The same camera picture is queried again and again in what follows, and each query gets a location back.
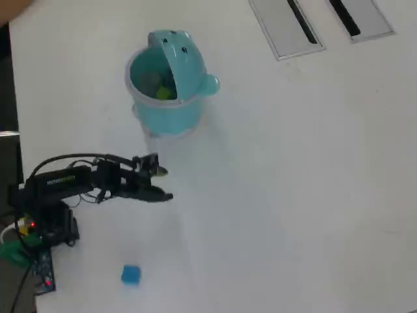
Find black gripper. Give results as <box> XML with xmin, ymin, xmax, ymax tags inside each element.
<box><xmin>117</xmin><ymin>159</ymin><xmax>173</xmax><ymax>203</ymax></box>

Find green cube block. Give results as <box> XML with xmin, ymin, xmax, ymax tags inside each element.
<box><xmin>155</xmin><ymin>85</ymin><xmax>173</xmax><ymax>101</ymax></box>

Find blue cube block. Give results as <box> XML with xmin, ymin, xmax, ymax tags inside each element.
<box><xmin>121</xmin><ymin>264</ymin><xmax>143</xmax><ymax>288</ymax></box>

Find person forearm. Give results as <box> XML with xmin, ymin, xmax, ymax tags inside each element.
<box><xmin>0</xmin><ymin>0</ymin><xmax>33</xmax><ymax>27</ymax></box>

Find teal plastic bin with lid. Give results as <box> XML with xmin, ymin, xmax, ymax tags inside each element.
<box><xmin>123</xmin><ymin>29</ymin><xmax>221</xmax><ymax>138</ymax></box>

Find blue circuit board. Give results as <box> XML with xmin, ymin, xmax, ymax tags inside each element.
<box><xmin>31</xmin><ymin>249</ymin><xmax>57</xmax><ymax>296</ymax></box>

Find green table clamp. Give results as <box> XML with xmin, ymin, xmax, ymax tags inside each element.
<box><xmin>0</xmin><ymin>234</ymin><xmax>42</xmax><ymax>267</ymax></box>

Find dark furniture panel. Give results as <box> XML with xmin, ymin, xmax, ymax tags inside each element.
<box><xmin>0</xmin><ymin>24</ymin><xmax>25</xmax><ymax>209</ymax></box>

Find small wrist camera board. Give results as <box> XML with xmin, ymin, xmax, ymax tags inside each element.
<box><xmin>132</xmin><ymin>152</ymin><xmax>160</xmax><ymax>172</ymax></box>

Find thin black servo wires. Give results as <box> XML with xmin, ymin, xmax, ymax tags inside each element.
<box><xmin>73</xmin><ymin>187</ymin><xmax>113</xmax><ymax>208</ymax></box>

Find white cable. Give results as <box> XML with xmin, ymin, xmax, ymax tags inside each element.
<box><xmin>0</xmin><ymin>221</ymin><xmax>23</xmax><ymax>244</ymax></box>

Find black power cable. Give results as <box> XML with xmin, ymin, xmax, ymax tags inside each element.
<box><xmin>8</xmin><ymin>260</ymin><xmax>35</xmax><ymax>313</ymax></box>

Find grey metal cable hatch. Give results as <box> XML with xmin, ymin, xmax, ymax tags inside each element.
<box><xmin>325</xmin><ymin>0</ymin><xmax>397</xmax><ymax>44</ymax></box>
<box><xmin>248</xmin><ymin>0</ymin><xmax>327</xmax><ymax>62</ymax></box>

